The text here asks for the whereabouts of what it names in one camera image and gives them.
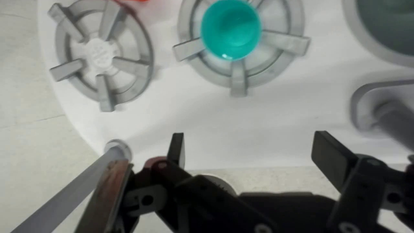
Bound red toy bottle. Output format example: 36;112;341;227
112;0;150;7

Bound grey upright pole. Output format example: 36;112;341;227
11;139;133;233

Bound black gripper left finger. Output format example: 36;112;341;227
124;131;277;233

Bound grey toy sink basin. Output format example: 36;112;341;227
341;0;414;69

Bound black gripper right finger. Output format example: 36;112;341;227
309;130;414;233

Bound grey toy burner grate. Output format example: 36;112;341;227
172;0;311;99
46;0;156;114

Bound teal plastic cup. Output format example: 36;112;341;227
199;0;264;62

